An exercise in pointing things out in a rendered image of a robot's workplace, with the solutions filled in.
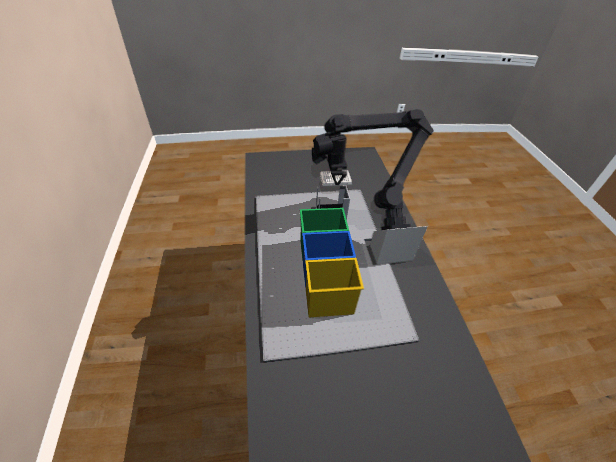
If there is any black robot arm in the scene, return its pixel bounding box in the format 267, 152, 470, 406
312, 109, 434, 230

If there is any green open bin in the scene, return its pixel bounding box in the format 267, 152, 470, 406
300, 208, 349, 260

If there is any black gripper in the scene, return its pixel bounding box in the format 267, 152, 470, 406
327, 150, 348, 185

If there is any yellow open-top bin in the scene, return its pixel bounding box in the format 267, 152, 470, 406
306, 258, 364, 318

